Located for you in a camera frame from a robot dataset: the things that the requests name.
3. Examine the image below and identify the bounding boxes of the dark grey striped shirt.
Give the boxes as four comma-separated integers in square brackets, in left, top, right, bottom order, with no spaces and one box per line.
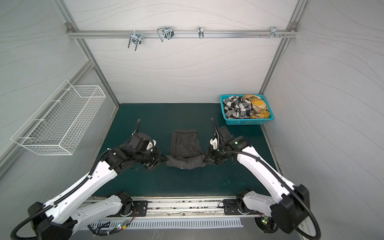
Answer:
[166,130,206,170]

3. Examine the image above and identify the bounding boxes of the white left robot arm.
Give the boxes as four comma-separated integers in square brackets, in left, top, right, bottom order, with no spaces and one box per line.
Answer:
[11,148,168,240]

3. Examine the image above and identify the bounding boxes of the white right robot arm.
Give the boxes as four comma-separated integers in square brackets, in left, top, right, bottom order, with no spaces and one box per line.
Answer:
[207,141,321,240]

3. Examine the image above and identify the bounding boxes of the teal plastic basket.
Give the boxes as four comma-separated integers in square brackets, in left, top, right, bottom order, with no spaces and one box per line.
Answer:
[220,95,274,125]

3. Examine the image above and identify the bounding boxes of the black white checked shirt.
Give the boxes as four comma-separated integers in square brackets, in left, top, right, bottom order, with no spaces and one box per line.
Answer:
[222,96,254,119]

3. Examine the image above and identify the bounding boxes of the yellow plaid shirt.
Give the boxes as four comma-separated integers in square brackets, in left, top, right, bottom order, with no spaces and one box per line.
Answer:
[242,95,271,119]

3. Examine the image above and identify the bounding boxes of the black round fan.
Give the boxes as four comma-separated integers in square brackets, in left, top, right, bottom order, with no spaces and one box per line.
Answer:
[255,217,279,234]

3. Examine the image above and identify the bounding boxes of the metal hook clamp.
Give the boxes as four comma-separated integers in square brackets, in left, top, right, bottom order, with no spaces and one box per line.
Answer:
[128,31,142,51]

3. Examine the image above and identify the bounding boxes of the aluminium top crossbar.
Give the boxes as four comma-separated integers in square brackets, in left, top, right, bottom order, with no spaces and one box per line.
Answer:
[67,29,299,39]

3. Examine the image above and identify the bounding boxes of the metal u-bolt clamp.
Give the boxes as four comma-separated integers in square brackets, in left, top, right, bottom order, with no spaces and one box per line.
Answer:
[157,26,175,42]

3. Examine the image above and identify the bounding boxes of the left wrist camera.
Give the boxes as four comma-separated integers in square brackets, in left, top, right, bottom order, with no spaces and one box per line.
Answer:
[128,133,156,152]

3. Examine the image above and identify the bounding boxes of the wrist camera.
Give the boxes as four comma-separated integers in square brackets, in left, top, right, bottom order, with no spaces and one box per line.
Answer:
[210,126,235,150]
[128,133,156,152]

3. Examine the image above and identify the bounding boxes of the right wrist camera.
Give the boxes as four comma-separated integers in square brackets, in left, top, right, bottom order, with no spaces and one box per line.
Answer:
[210,126,235,150]

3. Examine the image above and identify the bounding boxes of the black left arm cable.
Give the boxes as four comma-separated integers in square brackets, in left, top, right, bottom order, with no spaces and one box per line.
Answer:
[131,118,142,136]

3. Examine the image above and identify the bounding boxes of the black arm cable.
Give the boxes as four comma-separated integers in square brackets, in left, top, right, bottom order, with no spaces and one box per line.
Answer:
[210,117,322,240]
[131,118,142,136]

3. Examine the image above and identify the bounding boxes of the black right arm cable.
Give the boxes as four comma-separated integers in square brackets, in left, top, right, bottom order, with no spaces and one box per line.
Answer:
[210,117,322,240]

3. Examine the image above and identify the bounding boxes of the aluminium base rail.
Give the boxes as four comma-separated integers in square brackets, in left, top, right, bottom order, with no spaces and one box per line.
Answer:
[83,196,307,218]

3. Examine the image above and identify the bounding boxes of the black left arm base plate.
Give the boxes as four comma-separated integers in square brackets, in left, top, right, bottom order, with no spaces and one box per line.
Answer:
[119,201,148,217]

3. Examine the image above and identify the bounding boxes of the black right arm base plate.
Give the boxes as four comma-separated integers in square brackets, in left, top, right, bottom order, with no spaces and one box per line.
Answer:
[218,199,250,215]

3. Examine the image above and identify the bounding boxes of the white slotted cable duct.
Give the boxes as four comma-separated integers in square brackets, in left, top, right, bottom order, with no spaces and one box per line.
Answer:
[89,217,244,231]

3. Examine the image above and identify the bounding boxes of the white wire basket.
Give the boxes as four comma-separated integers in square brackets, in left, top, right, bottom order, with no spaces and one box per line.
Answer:
[11,80,106,156]

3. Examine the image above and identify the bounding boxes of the small metal ring clamp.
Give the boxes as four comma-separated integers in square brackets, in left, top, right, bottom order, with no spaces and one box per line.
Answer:
[198,27,204,39]

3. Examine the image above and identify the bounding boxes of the metal bracket with bolts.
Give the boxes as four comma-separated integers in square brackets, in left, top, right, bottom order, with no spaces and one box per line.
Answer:
[260,27,287,39]

